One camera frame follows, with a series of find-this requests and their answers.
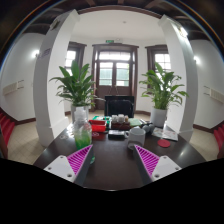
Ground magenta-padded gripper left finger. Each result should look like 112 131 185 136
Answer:
43 144 95 187

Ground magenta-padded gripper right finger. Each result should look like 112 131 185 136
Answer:
134 144 183 186

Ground clear bottle with green drink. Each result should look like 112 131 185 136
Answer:
72 107 93 151

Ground flat round red coaster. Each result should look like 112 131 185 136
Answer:
157 138 172 149

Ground white ceramic mug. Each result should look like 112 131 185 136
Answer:
124 126 147 150

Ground green notebook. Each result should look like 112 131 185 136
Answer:
128 117 143 128

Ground red box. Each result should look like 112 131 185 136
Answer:
88 119 108 133

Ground small black box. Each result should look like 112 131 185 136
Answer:
107 129 126 140

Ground brown box with jars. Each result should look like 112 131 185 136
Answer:
110 114 131 131

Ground red carpeted stairs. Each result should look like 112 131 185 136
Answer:
0 109 16 148
213 121 224 151

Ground green box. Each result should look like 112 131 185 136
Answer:
92 115 112 123

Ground black chair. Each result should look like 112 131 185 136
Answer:
104 95 136 118

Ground potted green plant white pot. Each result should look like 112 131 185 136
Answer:
49 60 105 123
138 62 190 129

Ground dark framed window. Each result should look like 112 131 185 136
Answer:
145 44 173 73
64 41 88 78

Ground dark wooden double door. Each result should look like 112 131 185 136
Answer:
92 43 139 101

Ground white wall radiator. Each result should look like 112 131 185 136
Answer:
2 79 25 97
203 85 224 104

